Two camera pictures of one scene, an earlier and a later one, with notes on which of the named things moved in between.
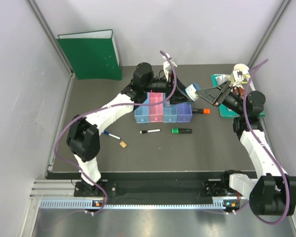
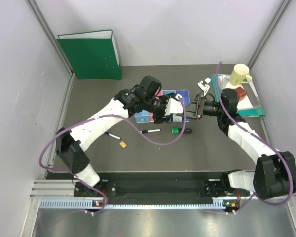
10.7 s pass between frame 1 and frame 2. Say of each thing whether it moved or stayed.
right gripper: moved
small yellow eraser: stayed
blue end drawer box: stayed
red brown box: stayed
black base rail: stayed
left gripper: moved
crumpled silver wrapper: stayed
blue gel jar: moved
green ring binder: stayed
